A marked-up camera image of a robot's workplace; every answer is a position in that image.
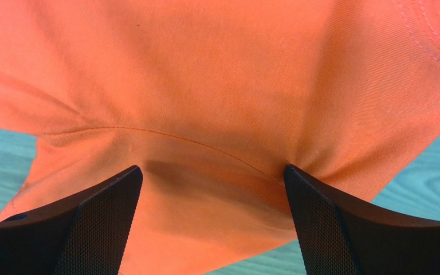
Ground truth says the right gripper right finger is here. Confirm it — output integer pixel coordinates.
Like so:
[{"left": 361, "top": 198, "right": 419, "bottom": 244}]
[{"left": 284, "top": 164, "right": 440, "bottom": 274}]

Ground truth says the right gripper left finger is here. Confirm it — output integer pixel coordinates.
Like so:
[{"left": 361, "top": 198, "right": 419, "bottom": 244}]
[{"left": 0, "top": 166, "right": 143, "bottom": 274}]

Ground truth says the orange t shirt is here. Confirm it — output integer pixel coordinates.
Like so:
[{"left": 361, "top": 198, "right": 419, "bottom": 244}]
[{"left": 0, "top": 1, "right": 440, "bottom": 274}]

